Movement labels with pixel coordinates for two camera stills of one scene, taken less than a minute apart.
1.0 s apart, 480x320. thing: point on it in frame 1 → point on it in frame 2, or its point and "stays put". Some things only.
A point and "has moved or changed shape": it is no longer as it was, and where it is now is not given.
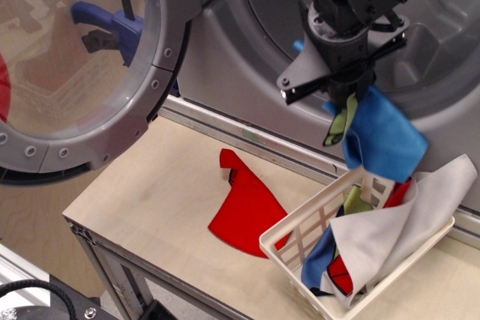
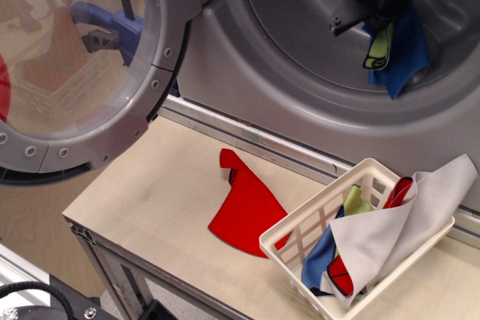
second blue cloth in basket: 319,258 stays put
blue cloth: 382,138 → 409,52
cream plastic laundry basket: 289,240 stays put
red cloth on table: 249,212 stays put
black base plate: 86,307 stays put
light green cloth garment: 340,124 has moved or changed shape
